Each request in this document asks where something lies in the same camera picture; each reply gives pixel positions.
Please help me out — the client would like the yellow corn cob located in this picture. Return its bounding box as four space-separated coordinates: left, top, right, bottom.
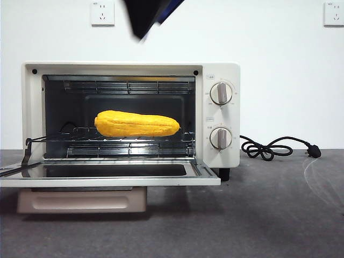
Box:
94 110 181 138

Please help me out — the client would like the glass oven door with handle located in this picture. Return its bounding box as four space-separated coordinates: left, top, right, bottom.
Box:
0 137 221 215

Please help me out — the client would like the cream Toshiba toaster oven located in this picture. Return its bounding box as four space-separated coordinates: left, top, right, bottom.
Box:
21 61 241 169

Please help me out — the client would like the large cream oven knob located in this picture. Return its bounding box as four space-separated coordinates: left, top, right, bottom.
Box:
210 82 233 105

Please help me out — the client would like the small cream oven knob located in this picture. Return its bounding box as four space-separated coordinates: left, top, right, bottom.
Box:
210 127 232 150

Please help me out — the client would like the white wall socket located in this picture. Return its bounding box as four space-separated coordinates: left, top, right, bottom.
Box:
91 1 116 27
323 1 344 27

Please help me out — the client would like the metal wire oven rack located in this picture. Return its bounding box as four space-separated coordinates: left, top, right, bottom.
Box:
26 127 196 144

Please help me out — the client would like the black power cable with plug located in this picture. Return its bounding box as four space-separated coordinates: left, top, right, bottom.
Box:
239 135 322 159

